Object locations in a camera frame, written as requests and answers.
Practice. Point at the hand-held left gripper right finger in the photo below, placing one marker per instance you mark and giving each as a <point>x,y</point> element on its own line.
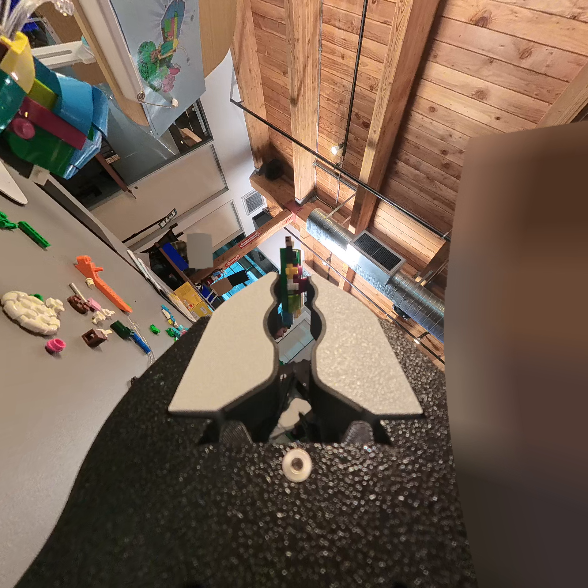
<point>363,363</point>

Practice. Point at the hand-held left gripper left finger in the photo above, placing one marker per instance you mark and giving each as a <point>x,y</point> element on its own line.
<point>229,358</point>

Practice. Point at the small multicoloured lego assembly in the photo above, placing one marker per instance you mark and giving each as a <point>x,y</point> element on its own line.
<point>291,289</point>

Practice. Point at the blue lego rod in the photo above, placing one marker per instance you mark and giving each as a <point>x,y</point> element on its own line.
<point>140,343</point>

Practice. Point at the brown lego brick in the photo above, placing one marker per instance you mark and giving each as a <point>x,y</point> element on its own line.
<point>94,336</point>

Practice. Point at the orange lego brick separator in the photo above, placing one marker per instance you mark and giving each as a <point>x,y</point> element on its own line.
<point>102,281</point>

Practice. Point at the brown and pink lego piece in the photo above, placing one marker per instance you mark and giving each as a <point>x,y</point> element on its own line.
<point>83,303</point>

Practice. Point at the pink round lego stud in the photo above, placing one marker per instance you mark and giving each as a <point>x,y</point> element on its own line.
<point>55,345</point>

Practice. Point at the white lego cloud piece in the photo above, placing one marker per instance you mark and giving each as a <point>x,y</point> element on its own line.
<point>30,311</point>

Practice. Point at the long green lego piece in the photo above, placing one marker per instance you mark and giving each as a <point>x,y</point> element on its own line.
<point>34,234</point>

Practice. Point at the small green lego piece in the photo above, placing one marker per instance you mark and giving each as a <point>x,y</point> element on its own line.
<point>6,221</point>

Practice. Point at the large colourful lego model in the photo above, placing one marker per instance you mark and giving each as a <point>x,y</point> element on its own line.
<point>41,110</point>

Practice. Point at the lego instruction poster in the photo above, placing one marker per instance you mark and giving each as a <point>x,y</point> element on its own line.
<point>160,50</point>

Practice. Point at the yellow box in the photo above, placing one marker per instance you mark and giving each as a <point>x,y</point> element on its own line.
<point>193,298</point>

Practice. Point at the black ceiling pipe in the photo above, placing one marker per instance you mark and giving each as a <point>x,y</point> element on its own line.
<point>340,170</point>

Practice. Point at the silver ventilation duct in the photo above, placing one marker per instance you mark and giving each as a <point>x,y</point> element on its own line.
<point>363,257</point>

